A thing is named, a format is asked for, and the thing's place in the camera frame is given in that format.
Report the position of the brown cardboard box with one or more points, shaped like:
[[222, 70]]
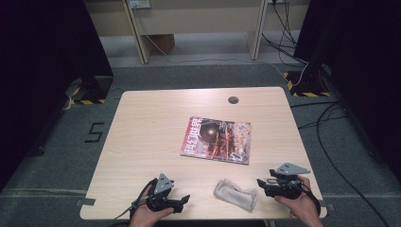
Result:
[[162, 42]]

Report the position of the grey tape piece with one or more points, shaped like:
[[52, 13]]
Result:
[[85, 201], [329, 207]]

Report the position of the person's right hand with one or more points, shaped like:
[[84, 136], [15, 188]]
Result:
[[304, 206]]

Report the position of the beige desk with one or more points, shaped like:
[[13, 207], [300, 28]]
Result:
[[201, 20]]

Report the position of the dark curtain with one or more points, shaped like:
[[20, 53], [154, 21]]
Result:
[[362, 63], [41, 63]]

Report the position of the red magazine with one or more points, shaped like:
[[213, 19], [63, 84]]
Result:
[[217, 140]]

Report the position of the white power strip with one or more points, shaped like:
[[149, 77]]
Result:
[[139, 3]]

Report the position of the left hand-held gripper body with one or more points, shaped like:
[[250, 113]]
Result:
[[162, 184]]

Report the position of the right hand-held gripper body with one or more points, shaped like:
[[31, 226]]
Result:
[[287, 186]]

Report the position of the stand base with hazard tape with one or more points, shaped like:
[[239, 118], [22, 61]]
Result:
[[307, 85], [94, 90]]

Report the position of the person's left hand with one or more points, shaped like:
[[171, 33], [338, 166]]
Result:
[[143, 217]]

